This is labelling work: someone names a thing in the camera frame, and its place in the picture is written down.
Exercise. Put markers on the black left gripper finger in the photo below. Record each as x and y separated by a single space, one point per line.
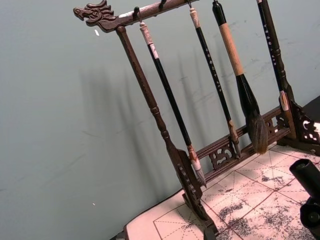
308 170

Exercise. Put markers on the gridded white calligraphy practice mat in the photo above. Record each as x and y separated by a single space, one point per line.
250 200

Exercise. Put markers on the thin black calligraphy brush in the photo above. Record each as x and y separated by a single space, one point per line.
271 52
212 67

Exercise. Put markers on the black brush with white cap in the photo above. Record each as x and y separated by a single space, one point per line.
165 82

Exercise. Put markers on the dark carved wooden brush rack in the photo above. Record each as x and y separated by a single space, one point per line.
100 18

